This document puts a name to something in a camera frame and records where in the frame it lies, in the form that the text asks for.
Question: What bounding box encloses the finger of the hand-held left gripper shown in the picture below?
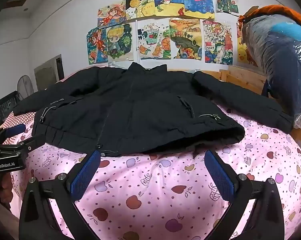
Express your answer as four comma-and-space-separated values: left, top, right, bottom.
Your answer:
2, 134, 46, 153
0, 123, 26, 143

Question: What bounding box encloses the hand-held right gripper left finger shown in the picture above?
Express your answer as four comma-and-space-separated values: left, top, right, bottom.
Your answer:
19, 150, 102, 240

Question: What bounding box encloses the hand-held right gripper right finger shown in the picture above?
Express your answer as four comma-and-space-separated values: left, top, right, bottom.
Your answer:
204, 150, 285, 240

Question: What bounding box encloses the black padded jacket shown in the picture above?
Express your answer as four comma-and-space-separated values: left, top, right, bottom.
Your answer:
12, 62, 294, 157

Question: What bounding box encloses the person's left forearm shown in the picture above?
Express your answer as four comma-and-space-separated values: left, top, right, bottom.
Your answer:
0, 196, 19, 238

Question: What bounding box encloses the clear plastic bag of clothes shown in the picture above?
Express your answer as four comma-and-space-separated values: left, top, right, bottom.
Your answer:
242, 14, 301, 128

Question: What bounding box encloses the person's left hand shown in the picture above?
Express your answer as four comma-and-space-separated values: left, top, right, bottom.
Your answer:
0, 174, 13, 207

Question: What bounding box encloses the red checked blanket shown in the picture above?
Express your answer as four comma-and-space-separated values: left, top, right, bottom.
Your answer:
2, 75, 73, 145

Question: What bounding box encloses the black plastic crate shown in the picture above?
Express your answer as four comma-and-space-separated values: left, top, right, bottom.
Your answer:
0, 91, 22, 120

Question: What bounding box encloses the electric fan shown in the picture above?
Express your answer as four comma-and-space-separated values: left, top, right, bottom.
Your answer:
17, 76, 33, 99

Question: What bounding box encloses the pink apple print bedsheet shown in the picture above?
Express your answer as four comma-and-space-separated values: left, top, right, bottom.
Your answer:
2, 97, 301, 240

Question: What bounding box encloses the orange cloth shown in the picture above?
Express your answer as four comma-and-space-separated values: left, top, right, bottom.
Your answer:
238, 4, 301, 30

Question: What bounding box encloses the wooden bed frame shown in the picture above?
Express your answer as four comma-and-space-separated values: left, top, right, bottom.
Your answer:
167, 65, 301, 170

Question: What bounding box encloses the group of colourful wall drawings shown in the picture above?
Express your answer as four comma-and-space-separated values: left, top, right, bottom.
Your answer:
86, 0, 260, 67

